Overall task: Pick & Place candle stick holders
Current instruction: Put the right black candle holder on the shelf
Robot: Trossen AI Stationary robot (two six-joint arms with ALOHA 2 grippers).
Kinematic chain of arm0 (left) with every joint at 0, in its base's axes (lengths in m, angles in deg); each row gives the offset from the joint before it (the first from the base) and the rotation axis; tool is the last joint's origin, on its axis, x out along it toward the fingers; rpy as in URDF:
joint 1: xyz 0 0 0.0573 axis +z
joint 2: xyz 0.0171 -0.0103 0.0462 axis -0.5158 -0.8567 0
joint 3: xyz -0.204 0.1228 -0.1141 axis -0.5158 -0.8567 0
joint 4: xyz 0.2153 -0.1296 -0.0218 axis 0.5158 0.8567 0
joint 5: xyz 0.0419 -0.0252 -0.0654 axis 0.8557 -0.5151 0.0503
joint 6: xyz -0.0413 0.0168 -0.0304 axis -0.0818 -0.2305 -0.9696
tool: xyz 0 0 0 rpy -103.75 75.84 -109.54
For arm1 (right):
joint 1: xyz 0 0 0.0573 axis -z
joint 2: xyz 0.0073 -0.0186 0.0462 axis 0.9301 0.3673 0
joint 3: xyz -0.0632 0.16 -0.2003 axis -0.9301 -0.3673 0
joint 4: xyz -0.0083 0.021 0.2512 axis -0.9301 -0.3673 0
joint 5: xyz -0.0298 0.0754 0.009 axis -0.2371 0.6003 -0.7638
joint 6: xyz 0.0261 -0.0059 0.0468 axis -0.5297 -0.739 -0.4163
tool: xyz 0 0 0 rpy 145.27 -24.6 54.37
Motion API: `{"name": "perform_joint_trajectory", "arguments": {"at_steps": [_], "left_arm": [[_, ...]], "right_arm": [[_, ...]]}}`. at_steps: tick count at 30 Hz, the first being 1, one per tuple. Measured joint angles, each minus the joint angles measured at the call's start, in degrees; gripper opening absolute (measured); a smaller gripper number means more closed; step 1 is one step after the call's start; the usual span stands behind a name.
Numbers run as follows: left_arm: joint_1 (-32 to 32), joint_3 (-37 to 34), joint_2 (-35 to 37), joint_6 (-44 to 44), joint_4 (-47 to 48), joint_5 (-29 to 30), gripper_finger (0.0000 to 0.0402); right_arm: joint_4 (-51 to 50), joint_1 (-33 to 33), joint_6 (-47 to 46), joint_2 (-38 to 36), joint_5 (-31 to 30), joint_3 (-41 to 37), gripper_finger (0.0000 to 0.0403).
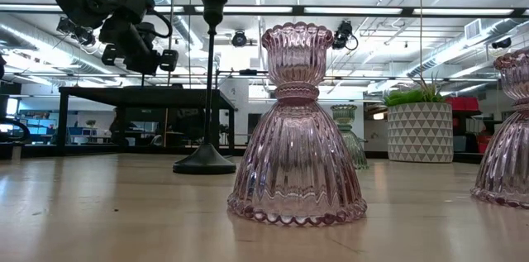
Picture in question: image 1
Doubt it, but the green ribbed glass candle holder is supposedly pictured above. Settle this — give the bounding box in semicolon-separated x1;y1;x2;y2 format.
330;103;369;170

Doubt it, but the pink ribbed glass candle holder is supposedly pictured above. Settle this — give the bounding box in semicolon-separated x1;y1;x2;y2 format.
469;49;529;210
226;21;368;226

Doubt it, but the person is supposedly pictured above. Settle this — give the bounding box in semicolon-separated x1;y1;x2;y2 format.
109;107;138;147

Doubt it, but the black ceiling spotlight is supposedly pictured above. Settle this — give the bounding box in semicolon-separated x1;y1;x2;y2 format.
231;29;249;49
491;36;512;50

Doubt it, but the green succulent plant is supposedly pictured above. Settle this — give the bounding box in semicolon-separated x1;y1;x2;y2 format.
382;74;446;108

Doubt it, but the white geometric plant pot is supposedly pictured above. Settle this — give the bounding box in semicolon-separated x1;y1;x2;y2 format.
387;102;455;163

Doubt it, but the black overhead frame beam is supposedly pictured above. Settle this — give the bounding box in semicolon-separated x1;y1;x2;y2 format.
0;3;529;17

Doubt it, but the black overhead camera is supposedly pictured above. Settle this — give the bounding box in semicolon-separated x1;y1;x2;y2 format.
332;20;360;51

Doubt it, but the black aluminium table frame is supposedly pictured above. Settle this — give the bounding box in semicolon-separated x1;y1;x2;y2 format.
0;141;484;164

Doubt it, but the wire rack with red bins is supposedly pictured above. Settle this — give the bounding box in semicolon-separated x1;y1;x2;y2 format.
445;96;493;155

